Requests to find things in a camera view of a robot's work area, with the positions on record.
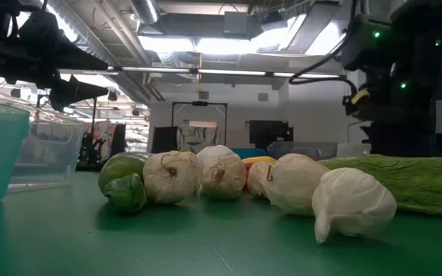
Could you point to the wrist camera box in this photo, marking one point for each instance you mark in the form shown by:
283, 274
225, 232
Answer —
363, 46

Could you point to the plastic-covered robot station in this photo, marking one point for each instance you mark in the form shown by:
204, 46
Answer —
198, 138

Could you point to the small green vegetable piece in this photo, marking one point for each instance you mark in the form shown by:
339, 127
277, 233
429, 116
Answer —
126, 193

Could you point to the silver ribbed air duct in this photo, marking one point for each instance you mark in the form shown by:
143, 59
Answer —
90, 38

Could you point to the black gantry frame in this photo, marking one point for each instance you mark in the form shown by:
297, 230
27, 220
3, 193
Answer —
200, 103

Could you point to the long dark green cucumber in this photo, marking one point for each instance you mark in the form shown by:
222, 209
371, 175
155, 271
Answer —
119, 166

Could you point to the short light green cucumber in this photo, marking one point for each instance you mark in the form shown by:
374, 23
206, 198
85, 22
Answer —
416, 180

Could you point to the blue plastic bin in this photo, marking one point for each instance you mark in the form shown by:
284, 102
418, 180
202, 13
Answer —
244, 152

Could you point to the black monitor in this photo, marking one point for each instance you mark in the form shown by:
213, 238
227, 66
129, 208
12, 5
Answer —
269, 132

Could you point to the black metal frame stand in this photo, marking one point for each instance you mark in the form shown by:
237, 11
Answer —
93, 134

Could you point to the green table mat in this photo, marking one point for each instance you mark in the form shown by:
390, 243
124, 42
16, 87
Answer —
129, 237

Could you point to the long ceiling light strip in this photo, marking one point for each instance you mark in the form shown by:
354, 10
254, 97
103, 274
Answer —
225, 72

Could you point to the colourful poster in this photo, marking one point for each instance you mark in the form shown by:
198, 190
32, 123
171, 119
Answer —
104, 138

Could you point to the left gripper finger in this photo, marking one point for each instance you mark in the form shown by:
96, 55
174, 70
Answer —
71, 94
67, 55

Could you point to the large white garlic bulb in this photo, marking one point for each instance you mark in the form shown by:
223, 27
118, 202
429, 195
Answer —
215, 151

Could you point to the black panel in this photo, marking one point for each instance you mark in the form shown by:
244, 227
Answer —
163, 140

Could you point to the yellow lemon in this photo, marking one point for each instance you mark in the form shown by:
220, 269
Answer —
259, 159

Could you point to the clear plastic bin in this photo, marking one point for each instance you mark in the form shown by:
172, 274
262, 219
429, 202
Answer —
48, 153

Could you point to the grey ceiling box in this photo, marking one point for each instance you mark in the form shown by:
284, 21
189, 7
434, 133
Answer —
236, 23

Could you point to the round silver duct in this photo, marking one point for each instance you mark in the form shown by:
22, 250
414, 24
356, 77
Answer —
144, 9

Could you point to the grey translucent plastic bin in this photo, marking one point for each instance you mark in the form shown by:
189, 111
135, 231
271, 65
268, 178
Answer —
305, 149

